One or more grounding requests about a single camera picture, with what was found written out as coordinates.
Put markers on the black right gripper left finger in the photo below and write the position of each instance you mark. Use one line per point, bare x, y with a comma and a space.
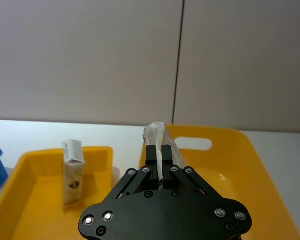
151, 160

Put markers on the small yellow plastic bin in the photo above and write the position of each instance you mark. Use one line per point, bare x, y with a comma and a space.
43, 190

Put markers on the large yellow plastic tray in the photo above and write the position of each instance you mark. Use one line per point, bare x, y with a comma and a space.
240, 175

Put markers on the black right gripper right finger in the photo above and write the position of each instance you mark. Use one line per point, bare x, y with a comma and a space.
166, 160

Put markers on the white snack packet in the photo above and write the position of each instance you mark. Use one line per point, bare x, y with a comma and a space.
73, 175
154, 132

